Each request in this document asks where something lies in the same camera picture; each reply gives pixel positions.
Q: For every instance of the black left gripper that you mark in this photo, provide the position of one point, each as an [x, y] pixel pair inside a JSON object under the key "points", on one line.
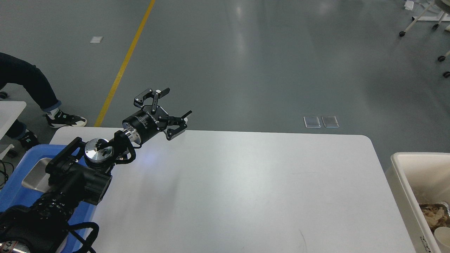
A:
{"points": [[146, 124]]}

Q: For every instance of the stainless steel rectangular tray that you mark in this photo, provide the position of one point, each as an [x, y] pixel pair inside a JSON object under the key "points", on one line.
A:
{"points": [[37, 178]]}

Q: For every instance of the aluminium foil tray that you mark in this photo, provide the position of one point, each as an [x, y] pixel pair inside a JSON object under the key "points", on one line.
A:
{"points": [[442, 204]]}

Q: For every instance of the white paper cup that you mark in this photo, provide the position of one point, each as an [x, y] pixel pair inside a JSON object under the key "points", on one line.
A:
{"points": [[442, 237]]}

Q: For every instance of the brown paper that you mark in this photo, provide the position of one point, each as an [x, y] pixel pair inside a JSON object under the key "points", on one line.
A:
{"points": [[435, 216]]}

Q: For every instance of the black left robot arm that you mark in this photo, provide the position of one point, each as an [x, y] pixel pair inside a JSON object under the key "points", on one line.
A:
{"points": [[81, 172]]}

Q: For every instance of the white side table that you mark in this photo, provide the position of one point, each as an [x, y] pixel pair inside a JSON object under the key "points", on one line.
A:
{"points": [[9, 112]]}

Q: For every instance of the person in black sweater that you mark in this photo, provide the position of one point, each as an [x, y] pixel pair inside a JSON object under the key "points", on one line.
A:
{"points": [[32, 79]]}

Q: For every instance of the left floor socket cover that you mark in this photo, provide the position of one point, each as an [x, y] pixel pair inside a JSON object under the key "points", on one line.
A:
{"points": [[312, 122]]}

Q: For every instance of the floor socket cover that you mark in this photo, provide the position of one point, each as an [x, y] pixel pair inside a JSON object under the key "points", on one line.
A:
{"points": [[312, 122], [330, 122]]}

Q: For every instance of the blue plastic tray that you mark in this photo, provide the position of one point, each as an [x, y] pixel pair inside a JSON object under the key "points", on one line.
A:
{"points": [[14, 193]]}

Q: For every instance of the right floor socket cover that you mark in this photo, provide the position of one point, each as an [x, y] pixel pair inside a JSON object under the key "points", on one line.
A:
{"points": [[330, 122]]}

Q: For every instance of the white plastic bin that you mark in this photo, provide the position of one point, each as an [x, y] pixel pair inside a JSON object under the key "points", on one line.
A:
{"points": [[417, 178]]}

